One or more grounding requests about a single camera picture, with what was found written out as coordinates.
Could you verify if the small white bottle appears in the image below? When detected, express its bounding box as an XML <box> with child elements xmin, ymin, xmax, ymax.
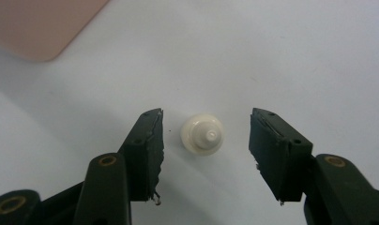
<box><xmin>179</xmin><ymin>112</ymin><xmax>225</xmax><ymax>157</ymax></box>

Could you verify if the pink box with white handle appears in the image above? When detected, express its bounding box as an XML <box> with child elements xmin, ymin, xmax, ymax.
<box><xmin>0</xmin><ymin>0</ymin><xmax>111</xmax><ymax>62</ymax></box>

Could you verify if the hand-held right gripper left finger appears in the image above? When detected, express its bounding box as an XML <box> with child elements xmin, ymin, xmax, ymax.
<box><xmin>73</xmin><ymin>107</ymin><xmax>165</xmax><ymax>225</ymax></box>

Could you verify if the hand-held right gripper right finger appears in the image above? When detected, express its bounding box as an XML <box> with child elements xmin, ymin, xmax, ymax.
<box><xmin>248</xmin><ymin>107</ymin><xmax>379</xmax><ymax>225</ymax></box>

